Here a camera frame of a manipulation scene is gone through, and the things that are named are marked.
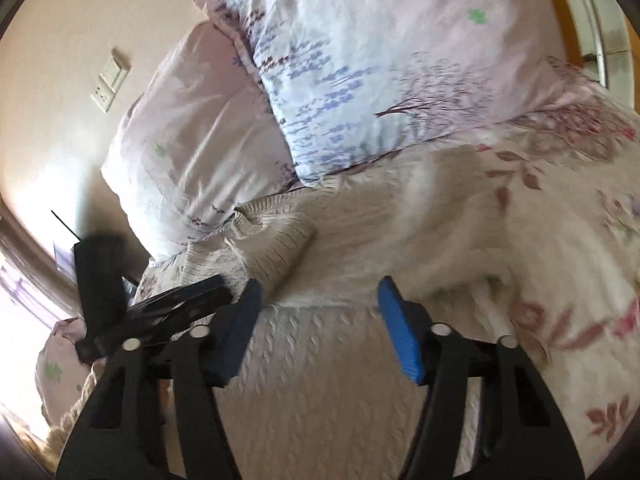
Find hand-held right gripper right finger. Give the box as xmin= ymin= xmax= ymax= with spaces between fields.
xmin=377 ymin=276 xmax=586 ymax=480

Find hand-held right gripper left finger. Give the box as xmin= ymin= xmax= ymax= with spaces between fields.
xmin=54 ymin=279 xmax=264 ymax=480

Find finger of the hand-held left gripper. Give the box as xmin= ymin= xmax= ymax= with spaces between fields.
xmin=102 ymin=274 xmax=235 ymax=348

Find cream knitted sweater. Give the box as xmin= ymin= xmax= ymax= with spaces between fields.
xmin=135 ymin=146 xmax=518 ymax=480

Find thin black antenna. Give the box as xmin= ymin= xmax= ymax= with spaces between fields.
xmin=51 ymin=209 xmax=85 ymax=243

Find lilac quilt with green stars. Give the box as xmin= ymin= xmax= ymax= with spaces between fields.
xmin=34 ymin=316 xmax=98 ymax=428

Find plain lilac pillow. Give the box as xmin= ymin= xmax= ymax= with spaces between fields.
xmin=100 ymin=20 xmax=297 ymax=262

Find pink floral bed sheet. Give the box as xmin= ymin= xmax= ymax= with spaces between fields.
xmin=320 ymin=55 xmax=640 ymax=473

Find lavender print pillow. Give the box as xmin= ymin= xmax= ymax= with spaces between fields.
xmin=192 ymin=0 xmax=591 ymax=188

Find wooden bed headboard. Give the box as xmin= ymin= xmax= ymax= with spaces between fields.
xmin=536 ymin=0 xmax=585 ymax=67

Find brown wooden door frame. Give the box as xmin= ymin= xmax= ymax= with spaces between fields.
xmin=0 ymin=194 xmax=83 ymax=322

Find white wall socket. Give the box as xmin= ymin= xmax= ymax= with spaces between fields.
xmin=90 ymin=85 xmax=119 ymax=114

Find white wall switch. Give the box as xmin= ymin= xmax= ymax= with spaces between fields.
xmin=98 ymin=47 xmax=132 ymax=94

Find white window frame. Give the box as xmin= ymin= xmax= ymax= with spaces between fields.
xmin=564 ymin=0 xmax=610 ymax=88

